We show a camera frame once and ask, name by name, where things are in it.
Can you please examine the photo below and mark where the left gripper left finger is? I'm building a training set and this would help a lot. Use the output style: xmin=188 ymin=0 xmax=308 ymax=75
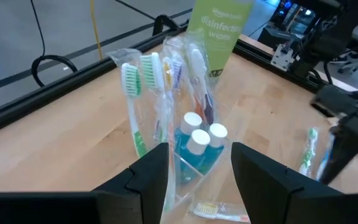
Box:
xmin=0 ymin=142 xmax=170 ymax=224

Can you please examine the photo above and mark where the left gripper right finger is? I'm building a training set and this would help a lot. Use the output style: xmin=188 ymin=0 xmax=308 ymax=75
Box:
xmin=230 ymin=141 xmax=358 ymax=224

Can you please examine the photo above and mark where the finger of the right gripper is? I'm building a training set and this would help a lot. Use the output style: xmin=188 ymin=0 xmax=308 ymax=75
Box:
xmin=319 ymin=124 xmax=358 ymax=184

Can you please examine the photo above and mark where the blue toothbrush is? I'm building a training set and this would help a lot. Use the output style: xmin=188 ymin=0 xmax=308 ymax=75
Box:
xmin=186 ymin=42 xmax=216 ymax=126
xmin=314 ymin=133 xmax=336 ymax=182

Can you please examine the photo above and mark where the green toothbrush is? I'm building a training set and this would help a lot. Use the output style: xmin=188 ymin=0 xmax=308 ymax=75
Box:
xmin=298 ymin=126 xmax=319 ymax=177
xmin=139 ymin=51 xmax=169 ymax=147
xmin=120 ymin=62 xmax=149 ymax=159

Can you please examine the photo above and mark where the purple toothbrush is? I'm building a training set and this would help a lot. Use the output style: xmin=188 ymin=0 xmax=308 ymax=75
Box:
xmin=170 ymin=57 xmax=185 ymax=94

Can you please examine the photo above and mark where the clear plastic organizer holder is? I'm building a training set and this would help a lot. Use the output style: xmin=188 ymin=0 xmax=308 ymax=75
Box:
xmin=158 ymin=124 xmax=233 ymax=224

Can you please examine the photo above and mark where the green disinfecting wipes canister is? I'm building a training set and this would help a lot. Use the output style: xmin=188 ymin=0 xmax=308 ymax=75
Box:
xmin=186 ymin=0 xmax=256 ymax=80

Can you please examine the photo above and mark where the white metal bracket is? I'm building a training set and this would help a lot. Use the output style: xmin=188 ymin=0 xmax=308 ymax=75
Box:
xmin=270 ymin=42 xmax=301 ymax=73

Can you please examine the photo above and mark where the black coiled cable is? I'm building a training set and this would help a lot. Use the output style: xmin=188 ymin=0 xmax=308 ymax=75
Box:
xmin=30 ymin=0 xmax=79 ymax=88

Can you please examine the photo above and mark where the yellow cable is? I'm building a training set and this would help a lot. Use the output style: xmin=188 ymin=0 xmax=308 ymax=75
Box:
xmin=88 ymin=0 xmax=104 ymax=60

